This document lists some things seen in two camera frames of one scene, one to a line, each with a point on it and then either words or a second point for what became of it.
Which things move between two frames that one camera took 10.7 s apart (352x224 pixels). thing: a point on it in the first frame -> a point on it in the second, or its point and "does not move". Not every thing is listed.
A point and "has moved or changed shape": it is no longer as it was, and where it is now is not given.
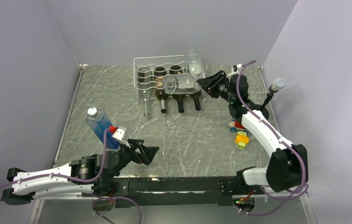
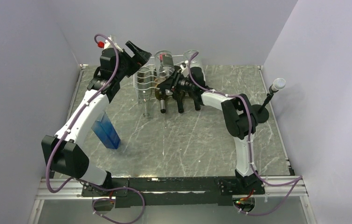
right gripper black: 207,82 -> 171,83
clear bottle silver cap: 193,65 does not move
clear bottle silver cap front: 181,84 has moved or changed shape
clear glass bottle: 144,82 does not move
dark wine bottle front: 160,73 does not move
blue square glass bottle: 100,122 does not move
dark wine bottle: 196,97 does not move
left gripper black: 147,153 -> 140,59
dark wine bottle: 178,69 does not move
